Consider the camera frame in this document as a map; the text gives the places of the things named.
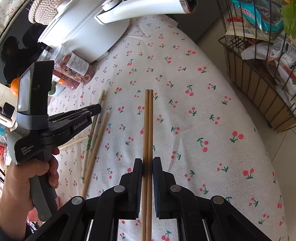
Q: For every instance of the cherry print tablecloth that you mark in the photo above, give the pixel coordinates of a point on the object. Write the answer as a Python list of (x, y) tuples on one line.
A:
[(202, 132)]

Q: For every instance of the black microwave oven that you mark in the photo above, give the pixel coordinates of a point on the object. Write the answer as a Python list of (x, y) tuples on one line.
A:
[(19, 44)]

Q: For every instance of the floral cloth cover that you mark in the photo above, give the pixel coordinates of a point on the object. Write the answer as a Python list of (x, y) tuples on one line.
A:
[(7, 9)]

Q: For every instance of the jar of dried rings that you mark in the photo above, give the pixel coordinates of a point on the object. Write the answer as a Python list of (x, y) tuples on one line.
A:
[(71, 65)]

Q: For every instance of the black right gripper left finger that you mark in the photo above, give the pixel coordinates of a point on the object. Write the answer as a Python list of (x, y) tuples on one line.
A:
[(96, 218)]

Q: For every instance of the jar of red dried fruit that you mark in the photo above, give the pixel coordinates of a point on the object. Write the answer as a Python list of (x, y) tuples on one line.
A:
[(66, 81)]

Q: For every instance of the black wire rack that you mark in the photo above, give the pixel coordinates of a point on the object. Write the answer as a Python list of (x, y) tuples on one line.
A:
[(261, 58)]

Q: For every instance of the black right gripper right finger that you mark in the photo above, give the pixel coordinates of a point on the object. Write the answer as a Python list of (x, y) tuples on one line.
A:
[(199, 218)]

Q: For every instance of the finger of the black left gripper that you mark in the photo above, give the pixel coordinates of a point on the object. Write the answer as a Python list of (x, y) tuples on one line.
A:
[(73, 117)]

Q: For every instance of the white bowl with green knob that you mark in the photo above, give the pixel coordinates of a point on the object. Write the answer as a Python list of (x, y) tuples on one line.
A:
[(56, 89)]

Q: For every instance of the person's left hand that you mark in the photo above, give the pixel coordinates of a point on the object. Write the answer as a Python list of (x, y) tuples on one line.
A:
[(15, 200)]

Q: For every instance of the light bamboo chopstick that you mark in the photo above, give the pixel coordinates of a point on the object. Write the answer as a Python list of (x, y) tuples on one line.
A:
[(68, 144), (93, 156)]

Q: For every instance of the green leafy cabbage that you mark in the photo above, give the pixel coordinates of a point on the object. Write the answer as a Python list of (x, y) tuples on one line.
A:
[(288, 18)]

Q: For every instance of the grey refrigerator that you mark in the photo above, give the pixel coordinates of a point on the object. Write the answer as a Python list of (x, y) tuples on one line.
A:
[(204, 14)]

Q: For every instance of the wrapped disposable chopsticks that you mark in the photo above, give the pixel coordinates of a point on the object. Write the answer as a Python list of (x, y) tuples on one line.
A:
[(93, 127)]

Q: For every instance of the brown wooden chopstick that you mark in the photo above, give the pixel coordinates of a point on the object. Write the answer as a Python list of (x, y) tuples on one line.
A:
[(144, 166), (149, 175)]

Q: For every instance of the woven rope basket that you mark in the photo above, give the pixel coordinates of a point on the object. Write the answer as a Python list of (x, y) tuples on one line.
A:
[(43, 11)]

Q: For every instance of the cream air fryer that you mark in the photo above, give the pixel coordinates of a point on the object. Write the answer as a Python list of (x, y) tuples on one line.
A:
[(8, 107)]

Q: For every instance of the orange pumpkin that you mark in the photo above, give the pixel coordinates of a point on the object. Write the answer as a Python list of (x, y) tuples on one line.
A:
[(14, 87)]

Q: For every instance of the white electric cooking pot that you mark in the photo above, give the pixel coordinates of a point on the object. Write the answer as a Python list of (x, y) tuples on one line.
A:
[(90, 28)]

